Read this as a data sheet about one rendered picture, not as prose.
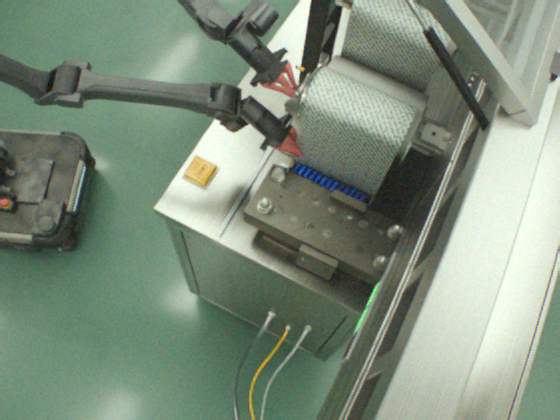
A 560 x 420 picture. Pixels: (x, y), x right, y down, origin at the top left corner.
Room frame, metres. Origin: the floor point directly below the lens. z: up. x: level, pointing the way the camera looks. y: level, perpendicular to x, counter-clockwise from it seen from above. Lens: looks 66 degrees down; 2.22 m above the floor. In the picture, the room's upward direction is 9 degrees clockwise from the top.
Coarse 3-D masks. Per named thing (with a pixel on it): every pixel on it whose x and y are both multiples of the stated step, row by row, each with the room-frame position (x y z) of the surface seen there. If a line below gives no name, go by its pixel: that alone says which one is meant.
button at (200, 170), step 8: (192, 160) 0.71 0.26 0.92; (200, 160) 0.72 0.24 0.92; (192, 168) 0.69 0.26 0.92; (200, 168) 0.69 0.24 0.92; (208, 168) 0.70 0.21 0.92; (216, 168) 0.71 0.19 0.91; (184, 176) 0.67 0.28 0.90; (192, 176) 0.66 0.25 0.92; (200, 176) 0.67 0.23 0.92; (208, 176) 0.67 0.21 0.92; (200, 184) 0.65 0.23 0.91
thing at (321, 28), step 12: (312, 0) 1.06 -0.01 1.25; (324, 0) 1.05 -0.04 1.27; (312, 12) 1.06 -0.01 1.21; (324, 12) 1.05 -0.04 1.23; (336, 12) 1.19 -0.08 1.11; (312, 24) 1.06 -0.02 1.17; (324, 24) 1.05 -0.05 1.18; (336, 24) 1.18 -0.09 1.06; (312, 36) 1.06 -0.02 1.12; (324, 36) 1.12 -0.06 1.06; (336, 36) 1.19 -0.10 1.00; (312, 48) 1.05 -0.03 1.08; (324, 48) 1.19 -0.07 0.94; (312, 60) 1.05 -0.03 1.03; (300, 72) 1.06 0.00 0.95
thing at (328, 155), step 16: (304, 128) 0.70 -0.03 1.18; (304, 144) 0.70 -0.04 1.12; (320, 144) 0.68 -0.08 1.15; (336, 144) 0.67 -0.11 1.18; (304, 160) 0.69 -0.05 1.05; (320, 160) 0.68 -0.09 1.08; (336, 160) 0.67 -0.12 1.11; (352, 160) 0.66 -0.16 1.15; (368, 160) 0.64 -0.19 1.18; (336, 176) 0.66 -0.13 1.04; (352, 176) 0.65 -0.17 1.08; (368, 176) 0.64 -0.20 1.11; (368, 192) 0.63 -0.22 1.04
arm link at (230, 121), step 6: (240, 90) 0.78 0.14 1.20; (240, 96) 0.76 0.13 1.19; (216, 114) 0.70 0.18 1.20; (222, 114) 0.70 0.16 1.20; (228, 114) 0.70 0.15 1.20; (234, 114) 0.71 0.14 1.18; (222, 120) 0.70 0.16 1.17; (228, 120) 0.70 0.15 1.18; (234, 120) 0.71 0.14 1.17; (228, 126) 0.74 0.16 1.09; (234, 126) 0.73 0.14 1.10; (240, 126) 0.73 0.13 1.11; (234, 132) 0.73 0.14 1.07
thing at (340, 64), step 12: (336, 60) 0.88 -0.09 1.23; (348, 60) 0.90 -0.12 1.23; (348, 72) 0.85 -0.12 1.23; (360, 72) 0.86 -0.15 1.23; (372, 72) 0.87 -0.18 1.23; (372, 84) 0.83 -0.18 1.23; (384, 84) 0.83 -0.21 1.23; (396, 84) 0.84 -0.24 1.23; (396, 96) 0.80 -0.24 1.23; (408, 96) 0.81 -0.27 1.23; (420, 96) 0.81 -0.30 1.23; (420, 108) 0.78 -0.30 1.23
